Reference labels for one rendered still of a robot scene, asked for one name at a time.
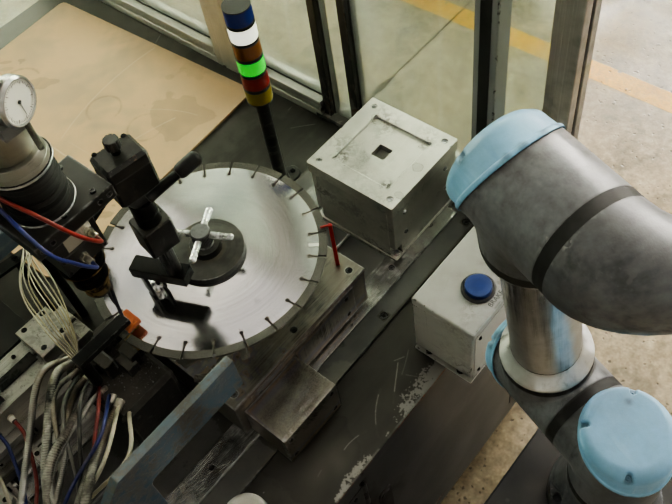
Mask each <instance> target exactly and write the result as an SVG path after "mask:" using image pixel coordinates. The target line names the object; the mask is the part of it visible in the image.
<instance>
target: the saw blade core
mask: <svg viewBox="0 0 672 504"><path fill-rule="evenodd" d="M229 171H230V168H216V169H208V170H205V175H206V177H203V176H204V171H203V170H202V171H197V172H193V173H191V174H190V175H188V176H187V177H186V178H182V179H181V178H180V181H181V182H182V184H179V181H177V182H176V183H174V184H173V185H172V186H171V187H170V188H169V189H168V190H167V191H165V192H164V193H163V194H162V195H161V196H160V197H159V198H158V199H156V200H155V203H157V204H158V205H159V206H160V207H161V208H162V209H163V211H165V212H166V213H167V214H168V215H169V216H170V217H171V219H172V221H173V223H174V226H175V228H176V229H181V230H184V229H185V228H187V227H188V226H190V225H192V224H194V223H196V222H198V221H202V219H203V216H204V213H205V210H206V208H207V207H211V208H212V209H213V211H212V214H211V217H210V219H221V220H225V221H228V222H230V223H232V224H234V225H235V226H236V227H237V228H238V229H239V230H240V231H241V233H242V235H243V238H244V241H245V246H246V250H245V255H244V258H243V260H242V262H241V264H240V265H239V267H238V268H237V269H236V270H235V271H234V272H233V273H232V274H230V275H229V276H227V277H226V278H224V279H222V280H220V281H217V282H213V283H208V284H197V283H192V282H189V284H188V286H187V287H184V286H179V285H174V284H168V283H167V285H168V287H166V288H165V287H164V286H163V285H162V286H163V289H162V290H161V291H160V292H158V293H156V295H155V296H153V295H152V294H151V293H150V292H149V291H148V289H147V288H146V287H145V285H144V283H143V282H142V280H141V278H137V277H133V276H132V275H131V273H130V271H129V267H130V265H131V263H132V261H133V259H134V257H135V255H141V256H147V257H151V255H150V254H149V253H148V252H147V251H146V250H145V249H144V248H143V247H142V246H141V245H140V244H139V242H138V240H137V238H136V236H135V234H134V232H133V230H132V229H131V227H130V225H129V220H130V219H131V218H133V215H132V213H131V211H130V209H129V210H128V211H127V212H126V213H125V214H124V216H123V217H122V218H121V219H120V221H119V222H118V223H117V225H116V226H117V227H121V228H123V227H124V229H121V228H117V227H115V228H114V229H113V231H112V233H111V234H110V236H109V238H108V240H107V242H108V244H107V245H106V246H105V247H104V248H105V249H104V253H105V263H106V264H107V266H108V268H109V270H110V271H109V276H108V277H109V278H110V281H111V284H112V285H113V289H114V292H115V294H116V297H117V300H118V303H119V305H120V307H121V310H122V312H123V311H124V310H126V309H128V310H129V311H130V312H132V313H133V314H134V315H136V316H137V317H138V318H140V320H141V323H140V324H139V325H138V326H139V328H138V329H136V330H135V329H134V330H135V331H134V330H133V331H134V332H133V331H132V332H133V333H132V332H131V333H132V335H134V336H135V337H137V338H139V339H140V340H142V341H145V342H147V343H149V344H152V345H153V346H154V345H155V344H156V342H157V338H158V337H161V339H160V340H159V341H158V342H157V344H156V346H158V347H162V348H166V349H171V350H180V351H182V352H183V348H184V342H187V344H186V346H185V349H184V351H201V350H210V349H212V350H213V343H212V341H213V340H216V341H215V349H216V348H221V347H225V346H228V345H232V344H235V343H237V342H240V341H243V338H242V336H241V334H240V332H243V335H244V337H245V340H246V339H247V338H250V337H252V336H254V335H256V334H257V333H259V332H261V331H263V330H264V329H266V328H267V327H269V326H271V325H270V324H269V322H268V321H267V320H265V318H269V321H270V322H271V323H272V324H273V323H275V322H276V321H277V320H278V319H280V318H281V317H282V316H283V315H284V314H285V313H286V312H287V311H288V310H289V309H290V308H291V307H292V306H294V305H292V304H291V303H289V302H286V300H287V299H289V301H290V302H292V303H293V304H295V303H296V301H297V300H298V299H299V298H300V296H301V295H302V293H303V292H304V290H305V289H306V287H307V285H308V283H309V282H308V281H311V280H310V279H311V277H312V275H313V272H314V269H315V266H316V263H317V258H318V251H319V246H313V247H309V243H319V237H318V234H315V233H318V230H317V226H316V222H315V219H314V217H313V214H312V212H311V210H310V209H309V207H308V205H307V204H306V203H305V201H304V200H303V199H302V198H301V196H300V195H299V194H297V192H296V191H294V190H293V189H292V188H291V187H289V186H288V185H287V184H285V183H283V182H282V181H280V180H279V181H278V179H276V178H274V177H272V176H269V175H267V174H264V173H261V172H256V173H255V171H253V170H248V169H240V168H231V172H230V174H231V175H228V174H229ZM254 173H255V175H254ZM253 175H254V178H251V177H253ZM277 181H278V182H277ZM276 182H277V183H276ZM275 183H276V184H275ZM274 184H275V186H272V185H274ZM296 194H297V195H296ZM294 195H295V196H294ZM293 196H294V197H293ZM290 197H293V198H292V199H289V198H290ZM308 212H310V213H308ZM306 213H307V214H306ZM302 214H305V215H304V216H302ZM308 234H313V235H311V236H308ZM112 248H114V250H110V249H112ZM308 256H315V257H310V258H308ZM301 278H304V279H305V280H308V281H305V280H300V279H301ZM131 333H130V334H131Z"/></svg>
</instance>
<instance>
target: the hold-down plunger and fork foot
mask: <svg viewBox="0 0 672 504"><path fill-rule="evenodd" d="M129 271H130V273H131V275H132V276H133V277H137V278H141V280H142V282H143V283H144V285H145V287H146V288H147V289H148V291H149V292H150V293H151V294H152V295H153V296H155V295H156V292H155V291H154V289H153V287H152V285H151V283H150V282H149V280H152V281H158V282H160V283H161V284H162V285H163V286H164V287H165V288H166V287H168V285H167V283H168V284H174V285H179V286H184V287H187V286H188V284H189V282H190V280H191V277H192V275H193V273H194V271H193V269H192V267H191V265H190V264H185V263H180V262H179V260H178V258H177V256H176V254H175V252H174V250H173V248H171V249H170V250H169V251H167V252H166V253H164V254H163V255H161V256H160V257H159V259H158V258H157V259H153V258H152V257H147V256H141V255H135V257H134V259H133V261H132V263H131V265H130V267H129Z"/></svg>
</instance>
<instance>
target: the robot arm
mask: <svg viewBox="0 0 672 504"><path fill-rule="evenodd" d="M446 190H447V194H448V196H449V198H450V199H451V200H452V201H453V202H454V204H455V208H456V209H457V210H458V211H462V212H463V213H464V214H465V215H466V216H467V217H468V218H469V219H470V221H471V222H472V224H473V225H474V227H475V229H476V234H477V239H478V244H479V249H480V253H481V255H482V258H483V260H484V262H485V263H486V265H487V266H488V268H489V269H490V270H491V271H492V272H493V273H494V274H495V275H496V276H497V277H499V278H500V282H501V289H502V295H503V301H504V308H505V314H506V320H505V321H504V322H502V323H501V325H500V326H499V327H498V328H497V329H496V330H495V332H494V333H493V335H492V336H491V338H492V340H491V341H490V342H488V344H487V347H486V352H485V360H486V364H487V366H488V368H489V370H490V371H491V372H492V375H493V377H494V378H495V380H496V381H497V382H498V383H499V385H500V386H502V387H503V388H505V389H506V391H507V392H508V393H509V394H510V395H511V396H512V398H513V399H514V400H515V401H516V402H517V403H518V405H519V406H520V407H521V408H522V409H523V410H524V412H525V413H526V414H527V415H528V416H529V417H530V419H531V420H532V421H533V422H534V423H535V424H536V426H537V427H538V428H539V429H540V430H541V431H542V432H543V434H544V435H545V436H546V437H547V438H548V440H549V441H550V442H551V443H552V444H553V445H554V447H555V448H556V449H557V450H558V451H559V452H560V453H561V456H560V457H559V458H558V459H557V461H556V462H555V464H554V466H553V468H552V470H551V473H550V477H549V480H548V486H547V497H548V503H549V504H663V495H662V488H663V487H664V486H665V485H666V484H667V483H668V481H669V480H670V479H671V477H672V417H671V415H670V414H669V412H668V411H667V410H666V408H665V407H664V406H663V405H662V404H661V403H660V402H659V401H657V400H656V399H655V398H653V397H652V396H650V395H649V394H647V393H645V392H643V391H640V390H636V391H635V390H632V389H629V388H628V387H624V386H623V385H622V384H621V383H620V382H619V381H618V380H617V379H616V378H615V377H614V376H613V375H612V374H611V373H610V372H609V371H608V370H607V369H606V367H605V366H604V365H603V364H602V363H601V362H600V361H599V360H598V359H597V358H596V357H595V346H594V341H593V338H592V335H591V333H590V331H589V329H588V328H587V326H586V325H589V326H591V327H594V328H598V329H601V330H605V331H609V332H615V333H620V334H628V335H641V336H657V335H672V214H670V213H668V212H666V211H664V210H662V209H660V208H659V207H657V206H656V205H654V204H653V203H652V202H650V201H649V200H648V199H647V198H645V197H644V196H643V195H642V194H641V193H639V192H638V191H637V190H636V189H635V188H634V187H633V186H631V185H630V184H629V183H628V182H627V181H625V180H624V179H623V178H622V177H621V176H620V175H618V174H617V173H616V172H615V171H614V170H612V169H611V168H610V167H609V166H608V165H607V164H605V163H604V162H603V161H602V160H601V159H599V158H598V157H597V156H596V155H595V154H594V153H592V152H591V151H590V150H589V149H588V148H587V147H585V146H584V145H583V144H582V143H581V142H579V141H578V140H577V139H576V138H575V137H574V136H572V135H571V134H570V133H569V132H568V131H566V130H565V126H564V125H563V124H562V123H557V122H555V121H554V120H553V119H551V118H550V117H549V116H547V115H546V114H545V113H543V112H542V111H540V110H537V109H520V110H516V111H513V112H511V113H508V114H506V115H504V116H502V117H500V118H499V119H497V120H495V121H494V122H492V123H491V124H490V125H488V126H487V127H486V128H484V129H483V130H482V131H481V132H479V133H478V134H477V135H476V136H475V137H474V138H473V139H472V140H471V141H470V142H469V143H468V144H467V145H466V147H465V148H464V149H463V151H462V152H461V153H460V155H459V156H458V157H457V159H456V160H455V162H454V163H453V165H452V167H451V169H450V172H449V174H448V177H447V182H446ZM585 324H586V325H585Z"/></svg>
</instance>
